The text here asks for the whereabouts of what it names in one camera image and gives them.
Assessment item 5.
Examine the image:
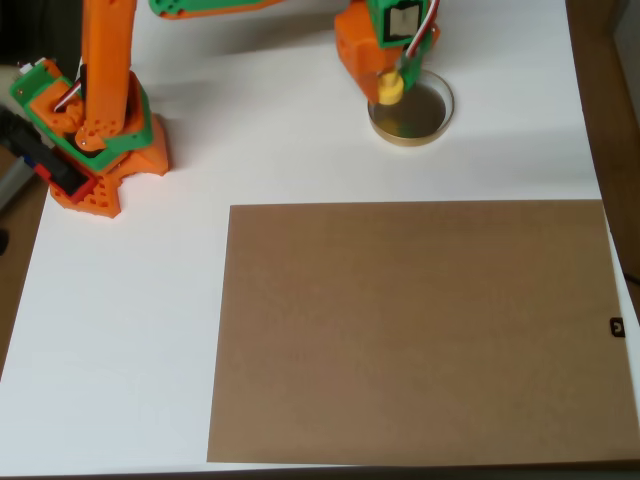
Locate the black and red table clamp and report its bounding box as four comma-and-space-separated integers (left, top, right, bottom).
0, 107, 98, 214

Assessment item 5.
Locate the orange robot base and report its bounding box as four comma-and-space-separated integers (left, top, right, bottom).
48, 113, 172, 220

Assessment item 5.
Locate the small yellow plastic piece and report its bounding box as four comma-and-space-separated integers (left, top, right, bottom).
375, 69, 405, 107

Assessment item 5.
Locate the brown cardboard sheet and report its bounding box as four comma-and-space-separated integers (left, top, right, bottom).
206, 198, 640, 464

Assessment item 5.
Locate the round shallow dish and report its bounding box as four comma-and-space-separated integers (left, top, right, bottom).
367, 68, 456, 148

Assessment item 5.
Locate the white and red servo cable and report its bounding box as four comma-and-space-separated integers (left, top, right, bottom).
403, 0, 442, 62

